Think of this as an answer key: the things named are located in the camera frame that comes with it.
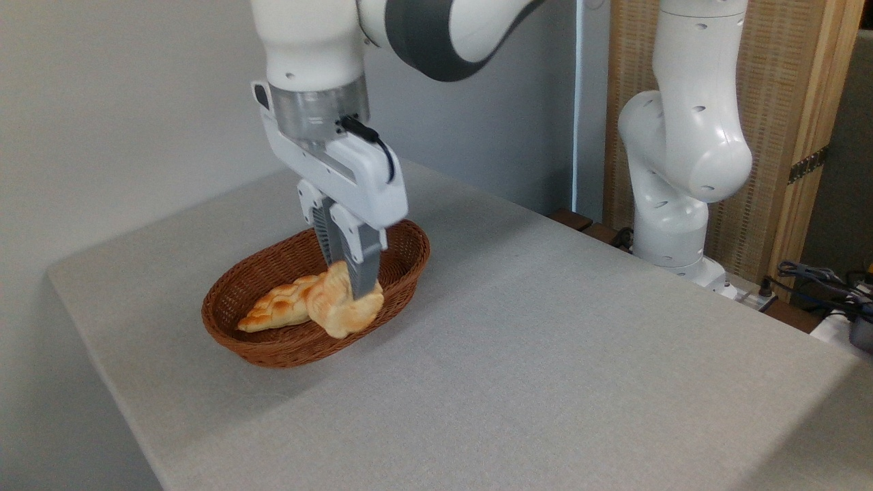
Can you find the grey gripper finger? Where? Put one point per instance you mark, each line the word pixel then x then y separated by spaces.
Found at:
pixel 322 221
pixel 361 262

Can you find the brown wicker basket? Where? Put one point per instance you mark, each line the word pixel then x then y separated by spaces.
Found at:
pixel 273 344

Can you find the round knotted bread roll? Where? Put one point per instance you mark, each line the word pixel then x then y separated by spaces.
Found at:
pixel 337 310

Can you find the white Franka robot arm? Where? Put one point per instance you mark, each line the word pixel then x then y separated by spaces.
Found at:
pixel 682 136

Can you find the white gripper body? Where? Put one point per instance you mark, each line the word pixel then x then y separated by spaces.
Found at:
pixel 358 181

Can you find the wooden rattan screen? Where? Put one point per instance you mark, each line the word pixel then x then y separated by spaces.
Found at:
pixel 784 82

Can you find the white vertical pole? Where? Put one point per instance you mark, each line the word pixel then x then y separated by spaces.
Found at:
pixel 580 102

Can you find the braided bread loaf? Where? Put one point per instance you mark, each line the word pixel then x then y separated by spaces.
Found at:
pixel 276 310

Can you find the white power strip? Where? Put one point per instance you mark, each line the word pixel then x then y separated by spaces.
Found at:
pixel 747 293

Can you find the dark wooden plank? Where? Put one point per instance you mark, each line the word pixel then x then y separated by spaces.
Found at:
pixel 580 221

